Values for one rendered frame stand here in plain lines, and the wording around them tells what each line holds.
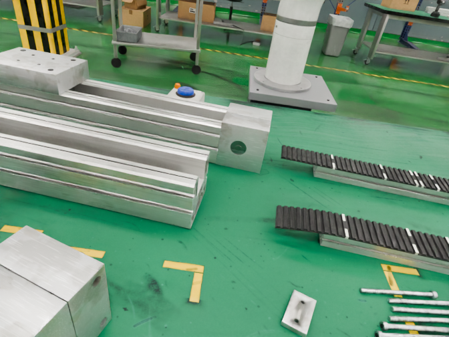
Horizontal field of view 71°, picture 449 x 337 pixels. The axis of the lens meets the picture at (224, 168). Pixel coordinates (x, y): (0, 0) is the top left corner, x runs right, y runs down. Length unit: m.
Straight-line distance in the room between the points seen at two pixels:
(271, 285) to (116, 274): 0.20
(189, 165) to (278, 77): 0.60
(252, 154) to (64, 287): 0.41
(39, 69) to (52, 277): 0.47
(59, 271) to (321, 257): 0.35
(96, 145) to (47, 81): 0.20
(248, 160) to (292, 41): 0.49
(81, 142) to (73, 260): 0.27
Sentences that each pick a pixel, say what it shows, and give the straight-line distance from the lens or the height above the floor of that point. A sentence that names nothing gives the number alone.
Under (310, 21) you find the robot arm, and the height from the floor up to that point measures 1.00.
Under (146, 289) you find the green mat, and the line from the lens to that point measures 0.42.
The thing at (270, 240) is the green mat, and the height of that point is 0.78.
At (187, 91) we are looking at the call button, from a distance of 0.76.
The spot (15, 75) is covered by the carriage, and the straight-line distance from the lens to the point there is 0.74.
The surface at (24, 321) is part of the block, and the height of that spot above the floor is 0.87.
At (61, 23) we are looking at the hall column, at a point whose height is 0.33.
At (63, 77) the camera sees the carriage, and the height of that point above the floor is 0.89.
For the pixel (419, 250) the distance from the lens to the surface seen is 0.55.
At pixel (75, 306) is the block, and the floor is 0.86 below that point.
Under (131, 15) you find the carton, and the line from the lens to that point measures 5.57.
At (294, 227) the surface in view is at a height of 0.81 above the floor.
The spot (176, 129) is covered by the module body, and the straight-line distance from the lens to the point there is 0.62.
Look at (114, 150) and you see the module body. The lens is 0.54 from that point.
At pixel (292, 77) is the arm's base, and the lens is 1.04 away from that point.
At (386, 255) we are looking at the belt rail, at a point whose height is 0.79.
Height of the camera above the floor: 1.13
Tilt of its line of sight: 34 degrees down
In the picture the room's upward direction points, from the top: 9 degrees clockwise
